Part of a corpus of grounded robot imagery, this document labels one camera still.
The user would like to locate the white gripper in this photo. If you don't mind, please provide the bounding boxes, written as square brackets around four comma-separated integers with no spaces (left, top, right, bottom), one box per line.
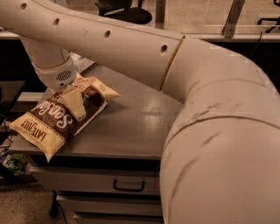
[33,56,86,121]

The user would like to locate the brown and yellow chip bag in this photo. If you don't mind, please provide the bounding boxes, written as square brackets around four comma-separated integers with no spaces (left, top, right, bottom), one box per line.
[10,73,119,161]

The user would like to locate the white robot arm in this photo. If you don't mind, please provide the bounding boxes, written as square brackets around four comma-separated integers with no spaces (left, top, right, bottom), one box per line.
[0,0,280,224]

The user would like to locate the clear plastic water bottle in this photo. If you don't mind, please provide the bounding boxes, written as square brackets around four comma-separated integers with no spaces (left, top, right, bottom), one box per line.
[70,52,94,73]

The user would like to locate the grey drawer cabinet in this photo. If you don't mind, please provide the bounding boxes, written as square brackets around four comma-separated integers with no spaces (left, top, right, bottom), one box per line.
[11,65,181,224]

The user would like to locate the green snack package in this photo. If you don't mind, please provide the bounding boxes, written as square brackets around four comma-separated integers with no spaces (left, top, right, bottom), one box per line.
[0,148,27,176]

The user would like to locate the black office chair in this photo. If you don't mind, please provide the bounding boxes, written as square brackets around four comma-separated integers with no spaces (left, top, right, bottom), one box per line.
[95,0,152,25]

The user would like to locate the black drawer handle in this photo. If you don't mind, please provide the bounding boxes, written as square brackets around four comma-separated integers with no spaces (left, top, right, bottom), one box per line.
[113,179,145,193]

